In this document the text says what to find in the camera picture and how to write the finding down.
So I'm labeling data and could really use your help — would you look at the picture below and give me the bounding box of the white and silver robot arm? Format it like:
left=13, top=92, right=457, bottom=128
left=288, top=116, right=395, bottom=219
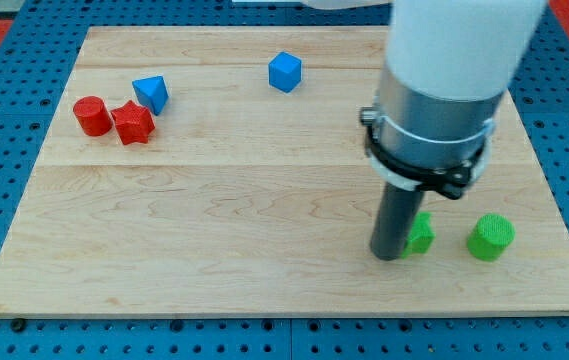
left=360, top=0, right=547, bottom=199

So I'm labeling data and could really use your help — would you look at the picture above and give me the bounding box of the blue cube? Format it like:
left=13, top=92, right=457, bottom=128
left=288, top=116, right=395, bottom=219
left=268, top=52, right=302, bottom=93

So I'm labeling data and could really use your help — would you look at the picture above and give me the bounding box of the light wooden board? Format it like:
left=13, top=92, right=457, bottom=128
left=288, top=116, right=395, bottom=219
left=0, top=26, right=569, bottom=319

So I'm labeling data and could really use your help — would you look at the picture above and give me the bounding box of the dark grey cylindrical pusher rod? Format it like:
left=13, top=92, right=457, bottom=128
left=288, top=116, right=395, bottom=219
left=370, top=183, right=424, bottom=261

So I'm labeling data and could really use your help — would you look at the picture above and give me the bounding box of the green star block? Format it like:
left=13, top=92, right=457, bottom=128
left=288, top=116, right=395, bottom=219
left=401, top=212, right=436, bottom=258

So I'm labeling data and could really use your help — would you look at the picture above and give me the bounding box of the blue triangular prism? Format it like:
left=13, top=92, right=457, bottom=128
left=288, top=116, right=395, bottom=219
left=132, top=76, right=169, bottom=115

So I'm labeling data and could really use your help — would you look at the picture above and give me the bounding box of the red star block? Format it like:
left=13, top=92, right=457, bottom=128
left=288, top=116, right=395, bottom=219
left=110, top=100, right=155, bottom=145

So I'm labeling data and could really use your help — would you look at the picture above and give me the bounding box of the red cylinder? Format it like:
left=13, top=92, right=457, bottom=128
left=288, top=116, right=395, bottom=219
left=73, top=96, right=112, bottom=137

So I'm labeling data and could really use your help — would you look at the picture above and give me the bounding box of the green cylinder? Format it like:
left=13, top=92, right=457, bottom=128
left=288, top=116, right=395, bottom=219
left=467, top=213, right=516, bottom=262

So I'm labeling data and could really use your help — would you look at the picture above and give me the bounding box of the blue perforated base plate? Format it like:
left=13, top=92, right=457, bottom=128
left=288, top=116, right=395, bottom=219
left=0, top=1, right=569, bottom=359

